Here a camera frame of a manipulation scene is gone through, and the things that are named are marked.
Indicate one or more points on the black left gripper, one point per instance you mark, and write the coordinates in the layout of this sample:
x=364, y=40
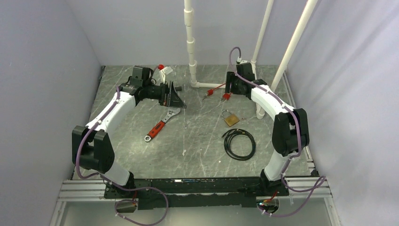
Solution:
x=169, y=96

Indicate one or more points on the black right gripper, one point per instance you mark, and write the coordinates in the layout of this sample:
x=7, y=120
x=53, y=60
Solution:
x=231, y=77

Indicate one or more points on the red alligator clip lead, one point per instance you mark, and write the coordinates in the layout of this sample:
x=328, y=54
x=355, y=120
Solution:
x=211, y=91
x=226, y=96

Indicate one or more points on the brass padlock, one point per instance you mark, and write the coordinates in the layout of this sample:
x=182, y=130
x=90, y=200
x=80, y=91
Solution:
x=229, y=118

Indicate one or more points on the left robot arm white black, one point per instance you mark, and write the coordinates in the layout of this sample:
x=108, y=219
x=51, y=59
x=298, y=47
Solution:
x=92, y=150

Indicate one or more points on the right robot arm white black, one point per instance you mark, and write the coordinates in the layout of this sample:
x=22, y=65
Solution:
x=290, y=133

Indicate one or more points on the red handled adjustable wrench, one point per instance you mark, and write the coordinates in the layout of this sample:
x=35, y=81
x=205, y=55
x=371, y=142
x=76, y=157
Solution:
x=159, y=126

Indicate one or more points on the white pvc pipe frame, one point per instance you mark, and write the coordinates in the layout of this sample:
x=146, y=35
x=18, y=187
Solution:
x=220, y=25

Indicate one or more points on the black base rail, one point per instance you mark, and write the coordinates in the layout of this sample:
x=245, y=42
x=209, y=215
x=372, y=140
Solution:
x=198, y=192

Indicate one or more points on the aluminium frame rail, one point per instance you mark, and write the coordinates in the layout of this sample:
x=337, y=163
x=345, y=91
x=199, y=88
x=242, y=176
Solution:
x=76, y=191

